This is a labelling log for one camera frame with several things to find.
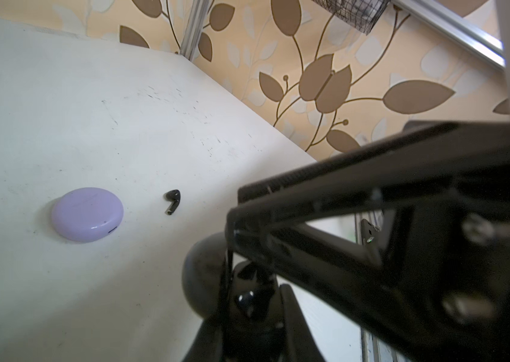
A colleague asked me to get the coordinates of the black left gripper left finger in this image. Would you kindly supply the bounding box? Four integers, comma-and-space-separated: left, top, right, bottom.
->
182, 317, 225, 362

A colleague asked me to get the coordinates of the black wire basket right wall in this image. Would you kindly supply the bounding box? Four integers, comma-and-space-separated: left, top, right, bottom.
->
315, 0, 391, 35

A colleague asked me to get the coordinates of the black round earbud case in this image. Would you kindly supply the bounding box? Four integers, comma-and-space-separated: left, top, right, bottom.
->
182, 233, 285, 361

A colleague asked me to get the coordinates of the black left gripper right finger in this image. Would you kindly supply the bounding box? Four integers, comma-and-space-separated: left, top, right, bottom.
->
279, 284, 325, 362

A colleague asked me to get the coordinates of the black earbud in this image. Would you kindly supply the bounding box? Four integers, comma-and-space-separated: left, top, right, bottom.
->
164, 189, 181, 215

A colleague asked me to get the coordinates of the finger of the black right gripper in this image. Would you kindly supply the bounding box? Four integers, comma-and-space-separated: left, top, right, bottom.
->
226, 121, 510, 361

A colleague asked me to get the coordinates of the aluminium frame post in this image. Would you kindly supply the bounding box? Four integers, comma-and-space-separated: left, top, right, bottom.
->
180, 0, 210, 61

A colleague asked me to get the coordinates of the purple round earbud case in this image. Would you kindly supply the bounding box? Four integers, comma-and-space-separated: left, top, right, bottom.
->
51, 187, 125, 243

